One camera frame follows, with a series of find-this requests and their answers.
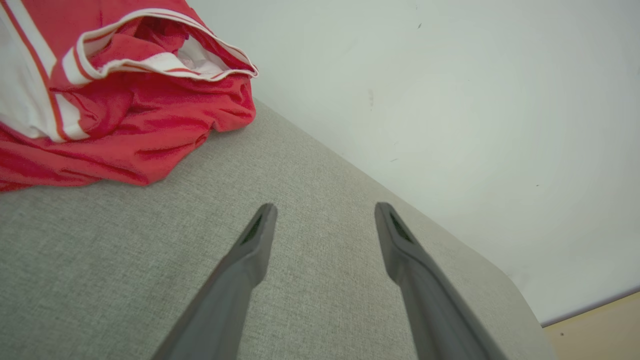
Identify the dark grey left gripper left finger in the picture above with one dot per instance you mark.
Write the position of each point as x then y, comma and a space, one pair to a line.
235, 285

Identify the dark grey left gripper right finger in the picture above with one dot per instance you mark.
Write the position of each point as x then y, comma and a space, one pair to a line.
430, 305

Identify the red number 23 basketball jersey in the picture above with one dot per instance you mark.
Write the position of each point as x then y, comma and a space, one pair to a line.
150, 125

